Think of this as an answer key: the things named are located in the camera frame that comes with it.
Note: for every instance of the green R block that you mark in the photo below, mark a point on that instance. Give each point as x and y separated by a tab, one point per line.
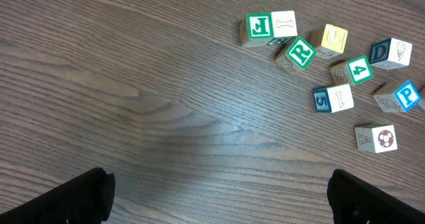
296	56

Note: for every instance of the white plain block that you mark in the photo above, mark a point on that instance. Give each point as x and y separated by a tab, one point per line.
333	99

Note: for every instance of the white block with drawing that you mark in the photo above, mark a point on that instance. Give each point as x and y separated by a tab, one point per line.
390	54

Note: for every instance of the yellow top block left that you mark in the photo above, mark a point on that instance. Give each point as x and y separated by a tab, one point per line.
329	41

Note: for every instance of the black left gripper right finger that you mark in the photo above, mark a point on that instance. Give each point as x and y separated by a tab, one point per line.
353	200

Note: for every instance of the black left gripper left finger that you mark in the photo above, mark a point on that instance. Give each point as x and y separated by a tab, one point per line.
87	198

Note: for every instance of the soccer ball block white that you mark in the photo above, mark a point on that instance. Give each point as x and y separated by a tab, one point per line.
376	138

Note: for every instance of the blue P block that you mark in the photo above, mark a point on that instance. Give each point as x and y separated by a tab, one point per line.
400	96

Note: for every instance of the green 4 block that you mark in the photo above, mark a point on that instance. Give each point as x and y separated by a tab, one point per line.
352	72

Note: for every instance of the beige top block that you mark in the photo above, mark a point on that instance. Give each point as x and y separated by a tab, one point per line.
283	26

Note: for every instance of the green C block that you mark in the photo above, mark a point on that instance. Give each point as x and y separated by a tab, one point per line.
256	30

